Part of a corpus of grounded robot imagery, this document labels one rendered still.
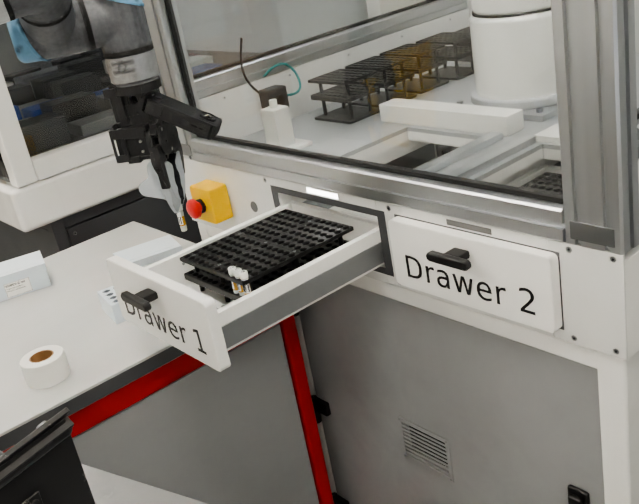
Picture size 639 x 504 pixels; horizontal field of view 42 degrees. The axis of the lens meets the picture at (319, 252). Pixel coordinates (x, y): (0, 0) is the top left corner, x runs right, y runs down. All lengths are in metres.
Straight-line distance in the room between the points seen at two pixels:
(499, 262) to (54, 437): 0.60
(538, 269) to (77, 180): 1.24
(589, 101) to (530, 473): 0.62
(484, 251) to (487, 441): 0.37
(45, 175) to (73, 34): 0.78
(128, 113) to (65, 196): 0.74
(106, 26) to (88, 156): 0.81
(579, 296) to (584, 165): 0.18
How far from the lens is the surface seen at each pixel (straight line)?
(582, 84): 0.99
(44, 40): 1.25
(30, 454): 0.89
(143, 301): 1.20
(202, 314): 1.13
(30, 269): 1.76
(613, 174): 1.00
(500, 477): 1.42
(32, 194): 2.00
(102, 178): 2.06
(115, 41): 1.27
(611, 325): 1.09
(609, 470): 1.24
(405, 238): 1.24
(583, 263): 1.07
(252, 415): 1.57
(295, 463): 1.69
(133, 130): 1.30
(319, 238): 1.30
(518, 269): 1.12
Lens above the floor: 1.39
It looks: 23 degrees down
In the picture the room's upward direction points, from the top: 11 degrees counter-clockwise
